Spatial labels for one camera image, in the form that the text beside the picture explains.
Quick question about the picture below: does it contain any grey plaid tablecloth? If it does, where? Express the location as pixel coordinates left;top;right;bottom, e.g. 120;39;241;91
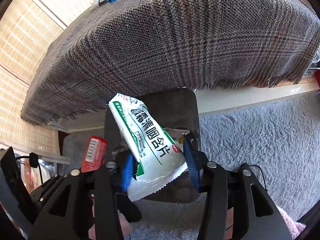
21;0;320;127

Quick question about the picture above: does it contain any grey fluffy rug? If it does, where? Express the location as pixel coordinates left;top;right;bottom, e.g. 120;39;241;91
62;94;320;240

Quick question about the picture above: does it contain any pink fleece garment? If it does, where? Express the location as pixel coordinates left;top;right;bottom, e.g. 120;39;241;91
276;204;308;240

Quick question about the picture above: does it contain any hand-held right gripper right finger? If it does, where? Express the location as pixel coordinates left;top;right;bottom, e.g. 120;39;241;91
183;133;293;240

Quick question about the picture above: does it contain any small red box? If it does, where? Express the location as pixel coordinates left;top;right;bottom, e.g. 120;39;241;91
81;136;109;173

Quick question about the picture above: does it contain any bamboo folding screen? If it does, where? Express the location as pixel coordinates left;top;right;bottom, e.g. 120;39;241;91
0;0;97;156

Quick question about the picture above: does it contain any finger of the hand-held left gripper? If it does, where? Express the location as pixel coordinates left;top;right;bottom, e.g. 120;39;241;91
30;174;72;206

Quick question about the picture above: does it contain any black trash bin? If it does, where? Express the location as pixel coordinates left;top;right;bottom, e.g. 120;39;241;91
103;88;200;204

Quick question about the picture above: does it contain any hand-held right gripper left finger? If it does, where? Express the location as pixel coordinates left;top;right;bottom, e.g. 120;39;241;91
27;153;143;240

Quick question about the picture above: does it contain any black cable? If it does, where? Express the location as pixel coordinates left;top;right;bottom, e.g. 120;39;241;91
237;163;268;193
14;152;44;181

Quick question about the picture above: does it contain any white green lozenge packet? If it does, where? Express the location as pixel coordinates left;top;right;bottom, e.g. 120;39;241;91
108;93;188;202

